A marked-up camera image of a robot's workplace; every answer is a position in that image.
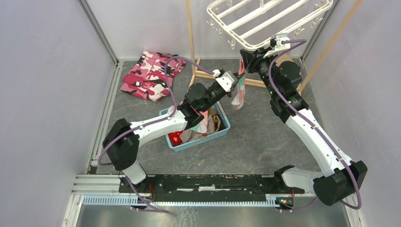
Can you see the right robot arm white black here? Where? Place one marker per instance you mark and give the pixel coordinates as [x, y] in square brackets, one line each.
[339, 178]

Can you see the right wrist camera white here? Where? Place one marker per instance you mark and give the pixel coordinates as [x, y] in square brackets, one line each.
[278, 44]

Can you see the brown beige socks pile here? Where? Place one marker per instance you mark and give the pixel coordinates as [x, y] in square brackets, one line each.
[214, 123]

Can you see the white clip hanger frame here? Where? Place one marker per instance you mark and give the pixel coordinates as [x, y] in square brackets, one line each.
[250, 24]

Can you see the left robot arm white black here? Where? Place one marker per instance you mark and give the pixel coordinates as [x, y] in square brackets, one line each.
[123, 141]

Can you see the pink sock green patches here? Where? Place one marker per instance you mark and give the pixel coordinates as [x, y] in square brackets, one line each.
[238, 100]

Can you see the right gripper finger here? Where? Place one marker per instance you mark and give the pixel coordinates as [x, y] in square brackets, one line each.
[251, 65]
[250, 56]

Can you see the red sock white stars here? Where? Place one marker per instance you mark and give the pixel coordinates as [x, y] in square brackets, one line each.
[175, 138]

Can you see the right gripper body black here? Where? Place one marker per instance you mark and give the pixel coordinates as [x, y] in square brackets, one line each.
[265, 63]

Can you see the wooden hanger stand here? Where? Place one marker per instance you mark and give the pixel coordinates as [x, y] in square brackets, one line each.
[197, 73]

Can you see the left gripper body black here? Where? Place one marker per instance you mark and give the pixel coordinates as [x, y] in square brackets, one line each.
[215, 95]

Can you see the blue plastic basket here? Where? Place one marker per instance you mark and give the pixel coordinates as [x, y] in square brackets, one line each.
[222, 132]

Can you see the pink camouflage cloth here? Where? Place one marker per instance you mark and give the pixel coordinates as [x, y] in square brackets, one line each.
[149, 77]

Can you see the beige cloth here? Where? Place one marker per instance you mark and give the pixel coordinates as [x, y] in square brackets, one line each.
[282, 59]

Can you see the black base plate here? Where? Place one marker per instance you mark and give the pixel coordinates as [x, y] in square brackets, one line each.
[213, 188]

